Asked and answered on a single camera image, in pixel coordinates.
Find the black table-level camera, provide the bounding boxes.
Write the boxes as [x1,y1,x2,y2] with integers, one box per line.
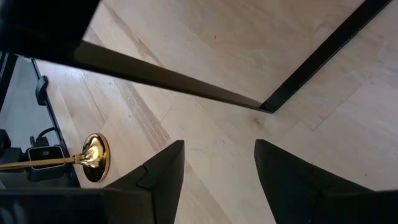
[27,144,67,182]

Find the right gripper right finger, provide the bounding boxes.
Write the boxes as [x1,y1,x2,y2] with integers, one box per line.
[254,139,398,224]

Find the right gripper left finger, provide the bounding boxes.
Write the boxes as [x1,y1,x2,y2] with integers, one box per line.
[0,140,186,224]

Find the short gold candlestick holder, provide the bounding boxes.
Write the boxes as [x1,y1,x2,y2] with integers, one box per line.
[0,133,111,184]

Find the wooden riser shelf black legs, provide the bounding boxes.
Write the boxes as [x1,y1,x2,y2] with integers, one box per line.
[0,0,394,113]

